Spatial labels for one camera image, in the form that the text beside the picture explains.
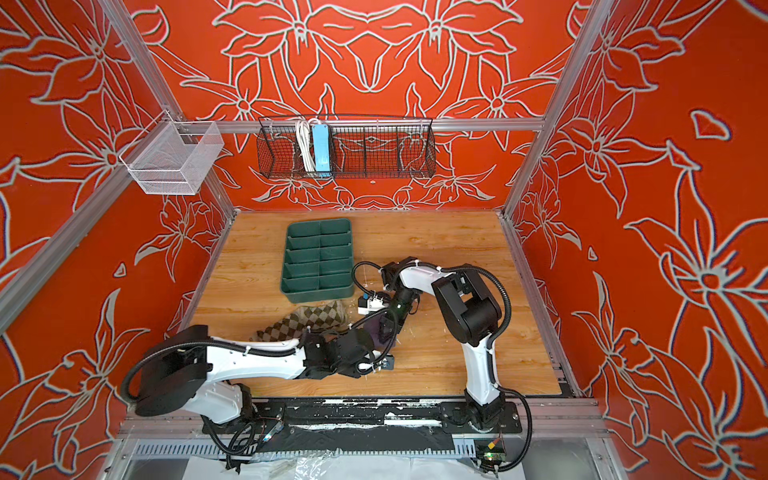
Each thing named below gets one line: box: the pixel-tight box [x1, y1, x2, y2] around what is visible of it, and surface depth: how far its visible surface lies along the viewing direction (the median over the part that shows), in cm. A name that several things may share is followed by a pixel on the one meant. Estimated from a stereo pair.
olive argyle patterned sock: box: [249, 300, 350, 342], surface depth 90 cm
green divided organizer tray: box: [281, 218, 354, 303], surface depth 102 cm
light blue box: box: [312, 124, 331, 177], surface depth 91 cm
